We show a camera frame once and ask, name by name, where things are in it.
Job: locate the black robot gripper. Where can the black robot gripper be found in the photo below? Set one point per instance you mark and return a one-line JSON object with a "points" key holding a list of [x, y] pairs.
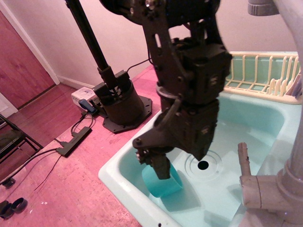
{"points": [[187, 127]]}

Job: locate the teal plastic cup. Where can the teal plastic cup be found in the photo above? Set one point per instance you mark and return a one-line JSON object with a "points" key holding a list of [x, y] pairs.
{"points": [[161, 188]]}

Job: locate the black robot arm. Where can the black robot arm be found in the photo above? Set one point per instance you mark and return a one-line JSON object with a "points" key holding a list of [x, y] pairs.
{"points": [[191, 64]]}

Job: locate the light green toy sink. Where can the light green toy sink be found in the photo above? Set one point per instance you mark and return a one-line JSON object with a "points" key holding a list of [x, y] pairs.
{"points": [[211, 193]]}

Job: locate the grey toy faucet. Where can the grey toy faucet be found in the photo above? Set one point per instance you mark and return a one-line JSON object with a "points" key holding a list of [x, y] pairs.
{"points": [[275, 200]]}

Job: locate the blue adapter plug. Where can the blue adapter plug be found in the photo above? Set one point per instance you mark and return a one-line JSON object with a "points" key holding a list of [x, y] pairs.
{"points": [[87, 106]]}

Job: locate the black USB hub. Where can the black USB hub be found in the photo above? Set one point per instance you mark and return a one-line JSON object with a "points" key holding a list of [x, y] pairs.
{"points": [[68, 147]]}

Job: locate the white cardboard box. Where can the white cardboard box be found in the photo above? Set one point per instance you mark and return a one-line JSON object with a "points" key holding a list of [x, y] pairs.
{"points": [[84, 93]]}

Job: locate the cream plastic dish rack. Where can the cream plastic dish rack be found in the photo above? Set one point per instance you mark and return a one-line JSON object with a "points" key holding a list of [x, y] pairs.
{"points": [[265, 75]]}

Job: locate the black folding chair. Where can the black folding chair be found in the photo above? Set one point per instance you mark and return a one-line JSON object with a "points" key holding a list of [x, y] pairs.
{"points": [[12, 141]]}

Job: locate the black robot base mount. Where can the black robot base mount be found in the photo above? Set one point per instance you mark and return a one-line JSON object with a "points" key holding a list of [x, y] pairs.
{"points": [[122, 107]]}

